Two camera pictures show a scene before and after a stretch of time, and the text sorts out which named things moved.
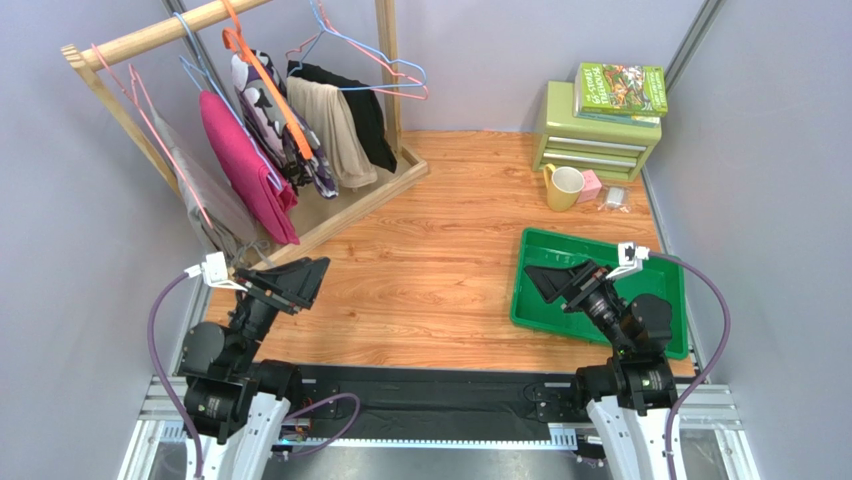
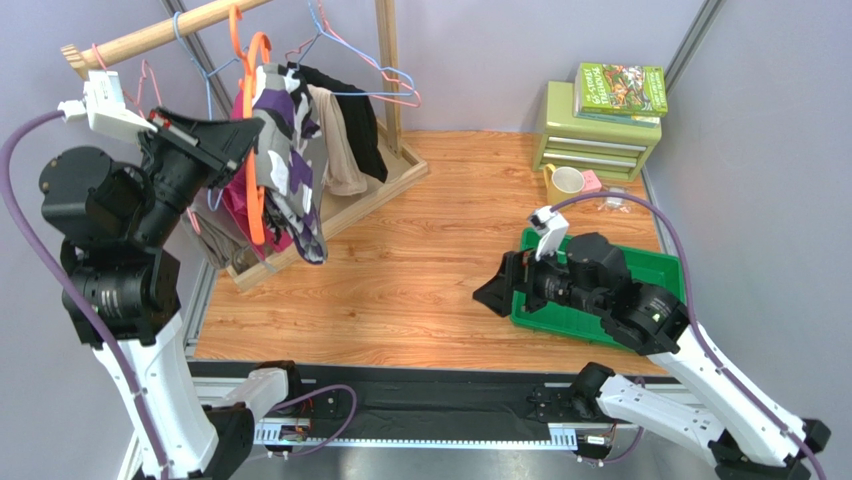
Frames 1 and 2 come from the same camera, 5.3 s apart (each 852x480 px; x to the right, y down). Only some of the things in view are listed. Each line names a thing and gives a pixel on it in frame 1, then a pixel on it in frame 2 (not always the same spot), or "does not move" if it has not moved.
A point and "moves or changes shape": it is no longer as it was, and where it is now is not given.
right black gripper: x=581 y=287 to x=520 y=280
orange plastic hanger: x=233 y=37 to x=256 y=202
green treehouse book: x=620 y=88 does not move
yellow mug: x=564 y=185 does not move
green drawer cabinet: x=614 y=150 does not move
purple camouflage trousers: x=273 y=137 moves or changes shape
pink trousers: x=249 y=169 to x=238 y=205
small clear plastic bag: x=617 y=198 does not move
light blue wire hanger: x=205 y=71 to x=207 y=75
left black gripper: x=289 y=282 to x=226 y=139
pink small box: x=591 y=187 does not move
